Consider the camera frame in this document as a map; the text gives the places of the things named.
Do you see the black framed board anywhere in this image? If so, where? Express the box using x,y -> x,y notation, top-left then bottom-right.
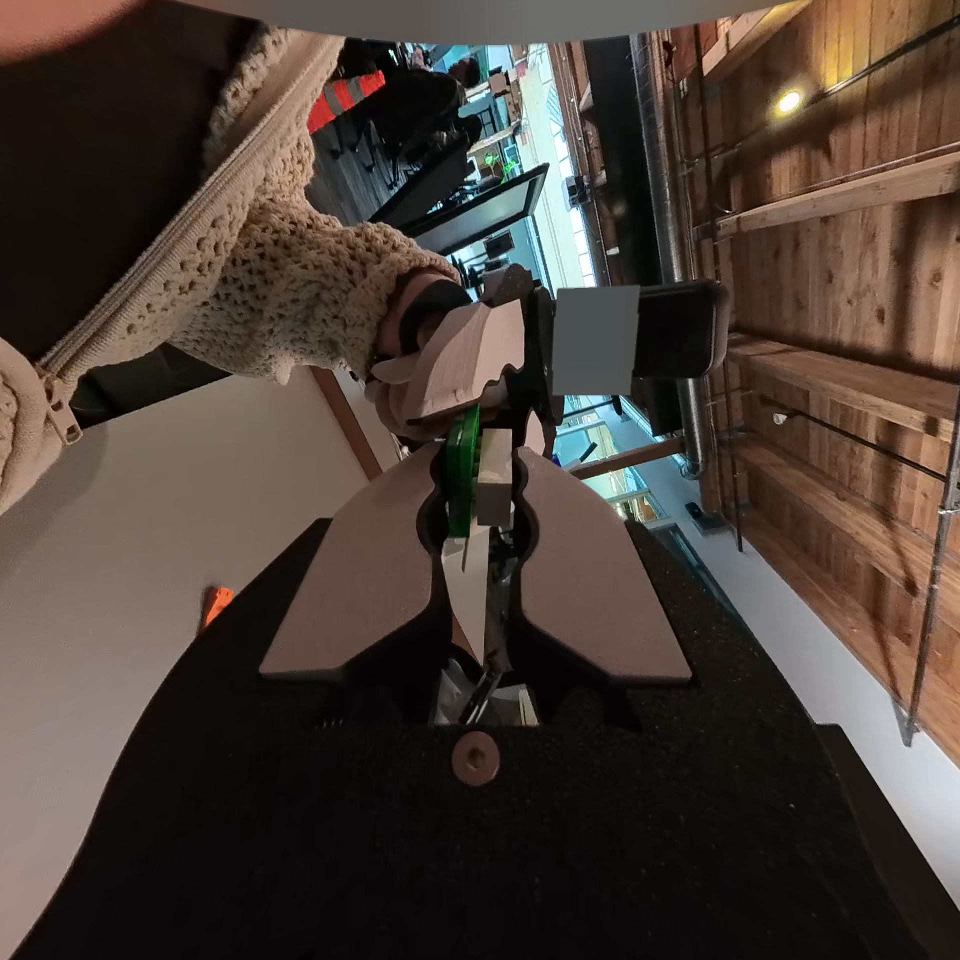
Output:
366,163 -> 551,258

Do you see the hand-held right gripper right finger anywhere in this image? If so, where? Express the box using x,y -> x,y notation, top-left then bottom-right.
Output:
504,447 -> 693,725

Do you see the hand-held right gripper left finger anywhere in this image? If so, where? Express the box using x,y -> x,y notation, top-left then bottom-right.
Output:
260,442 -> 457,725

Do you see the silver ventilation duct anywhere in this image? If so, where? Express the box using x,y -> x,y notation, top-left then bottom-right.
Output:
628,30 -> 712,481

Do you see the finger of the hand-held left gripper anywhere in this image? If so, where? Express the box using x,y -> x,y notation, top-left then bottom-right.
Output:
405,298 -> 528,425
523,408 -> 558,462

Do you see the green mosaic lego panel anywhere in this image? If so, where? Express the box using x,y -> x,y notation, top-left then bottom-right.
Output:
442,405 -> 483,539

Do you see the wooden column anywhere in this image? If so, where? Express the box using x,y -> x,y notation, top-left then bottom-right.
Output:
568,437 -> 690,483

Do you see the person's knit sweater torso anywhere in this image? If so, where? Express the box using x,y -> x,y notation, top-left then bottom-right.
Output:
0,26 -> 348,519

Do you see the white lego brick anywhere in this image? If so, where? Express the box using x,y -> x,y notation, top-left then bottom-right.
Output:
475,427 -> 516,528

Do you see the neighbouring wood-edged table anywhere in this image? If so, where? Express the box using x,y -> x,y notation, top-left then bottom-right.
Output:
309,366 -> 406,483

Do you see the person's left hand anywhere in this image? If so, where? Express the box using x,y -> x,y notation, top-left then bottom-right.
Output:
366,273 -> 481,445

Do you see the person's black top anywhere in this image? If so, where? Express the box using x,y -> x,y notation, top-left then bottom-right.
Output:
0,15 -> 260,430

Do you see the red object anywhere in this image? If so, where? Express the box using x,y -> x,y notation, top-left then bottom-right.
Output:
306,69 -> 388,137

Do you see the black and grey object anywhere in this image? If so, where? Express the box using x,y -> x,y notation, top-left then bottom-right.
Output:
433,652 -> 541,726

